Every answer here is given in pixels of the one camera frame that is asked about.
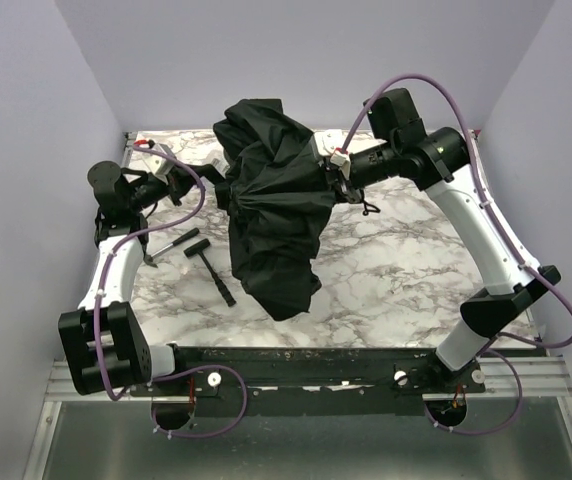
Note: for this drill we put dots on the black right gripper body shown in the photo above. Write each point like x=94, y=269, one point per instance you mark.
x=343, y=179

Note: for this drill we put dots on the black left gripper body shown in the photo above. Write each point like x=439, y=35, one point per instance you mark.
x=182, y=181

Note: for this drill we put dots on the dark green folding umbrella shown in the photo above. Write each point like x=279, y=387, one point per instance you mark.
x=278, y=201

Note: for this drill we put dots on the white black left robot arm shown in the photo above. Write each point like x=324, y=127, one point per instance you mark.
x=104, y=346

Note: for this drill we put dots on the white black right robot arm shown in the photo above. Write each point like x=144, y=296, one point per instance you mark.
x=439, y=164

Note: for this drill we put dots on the black rubber mallet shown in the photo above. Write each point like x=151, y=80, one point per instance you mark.
x=198, y=250

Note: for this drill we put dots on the small steel claw hammer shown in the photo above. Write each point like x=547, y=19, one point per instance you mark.
x=149, y=259

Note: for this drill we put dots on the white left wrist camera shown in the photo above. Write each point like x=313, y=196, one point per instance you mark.
x=155, y=158

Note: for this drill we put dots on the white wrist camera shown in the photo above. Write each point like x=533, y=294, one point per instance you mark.
x=155, y=158
x=328, y=145

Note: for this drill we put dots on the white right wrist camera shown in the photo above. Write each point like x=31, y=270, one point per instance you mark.
x=328, y=145

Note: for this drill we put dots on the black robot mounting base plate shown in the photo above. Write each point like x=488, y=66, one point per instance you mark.
x=221, y=382

